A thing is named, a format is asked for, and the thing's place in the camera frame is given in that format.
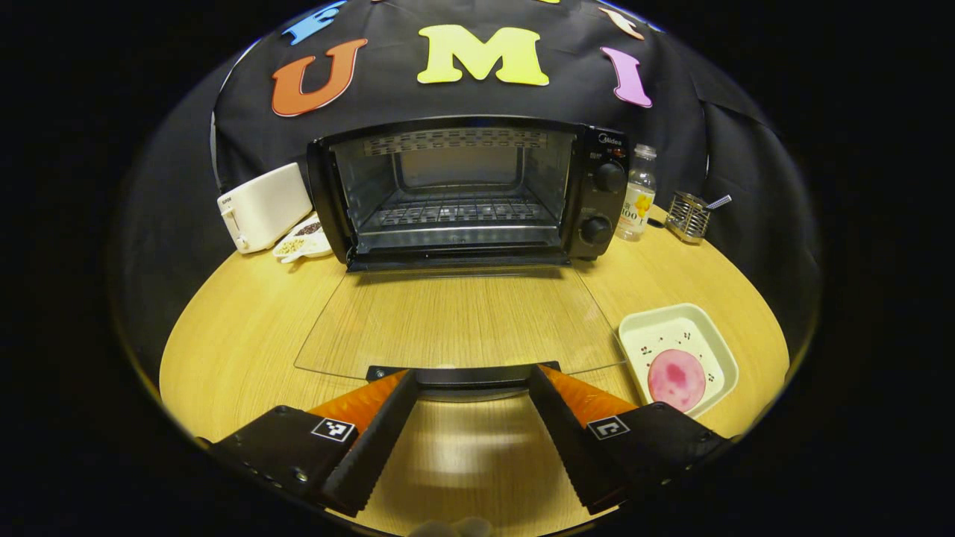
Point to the white divided grain dish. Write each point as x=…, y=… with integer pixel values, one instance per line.
x=298, y=242

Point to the pink round food slice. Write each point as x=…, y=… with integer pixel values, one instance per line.
x=676, y=380

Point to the black backdrop cloth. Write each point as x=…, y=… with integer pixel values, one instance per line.
x=388, y=97

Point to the metal oven rack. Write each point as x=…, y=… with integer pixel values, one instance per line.
x=459, y=212

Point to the white toaster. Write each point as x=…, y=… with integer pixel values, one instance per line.
x=261, y=209

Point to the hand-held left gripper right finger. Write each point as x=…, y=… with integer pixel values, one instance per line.
x=571, y=440

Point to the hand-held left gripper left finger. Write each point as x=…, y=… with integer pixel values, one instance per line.
x=380, y=440

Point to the white square plate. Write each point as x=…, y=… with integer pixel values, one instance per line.
x=697, y=328

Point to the black electric oven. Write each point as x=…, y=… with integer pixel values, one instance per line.
x=597, y=201

